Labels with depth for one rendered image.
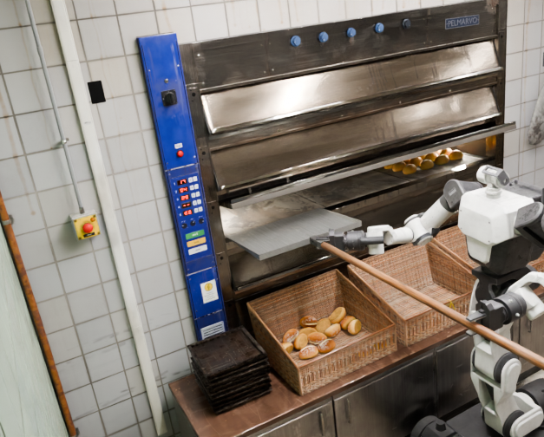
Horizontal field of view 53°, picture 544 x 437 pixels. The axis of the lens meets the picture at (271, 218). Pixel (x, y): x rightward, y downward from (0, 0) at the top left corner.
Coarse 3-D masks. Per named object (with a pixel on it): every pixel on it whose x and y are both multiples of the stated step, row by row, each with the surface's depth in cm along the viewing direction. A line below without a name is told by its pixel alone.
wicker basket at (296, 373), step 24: (288, 288) 282; (312, 288) 288; (336, 288) 295; (264, 312) 276; (288, 312) 282; (312, 312) 288; (360, 312) 285; (264, 336) 264; (336, 336) 281; (360, 336) 278; (384, 336) 259; (288, 360) 245; (312, 360) 241; (336, 360) 247; (360, 360) 255; (312, 384) 244
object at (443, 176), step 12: (456, 168) 325; (468, 168) 324; (420, 180) 313; (432, 180) 314; (444, 180) 318; (384, 192) 301; (396, 192) 303; (408, 192) 308; (348, 204) 291; (360, 204) 294; (372, 204) 298; (228, 240) 264
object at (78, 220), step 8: (72, 216) 222; (80, 216) 220; (88, 216) 221; (96, 216) 223; (72, 224) 221; (80, 224) 220; (96, 224) 224; (80, 232) 221; (96, 232) 225; (80, 240) 223
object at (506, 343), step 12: (336, 252) 231; (360, 264) 217; (384, 276) 205; (396, 288) 199; (408, 288) 194; (420, 300) 188; (432, 300) 184; (444, 312) 179; (456, 312) 176; (468, 324) 170; (480, 324) 168; (492, 336) 163; (504, 348) 159; (516, 348) 156; (528, 360) 152; (540, 360) 149
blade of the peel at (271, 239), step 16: (320, 208) 289; (272, 224) 277; (288, 224) 274; (304, 224) 271; (320, 224) 269; (336, 224) 266; (352, 224) 258; (240, 240) 262; (256, 240) 259; (272, 240) 257; (288, 240) 255; (304, 240) 247; (256, 256) 241; (272, 256) 241
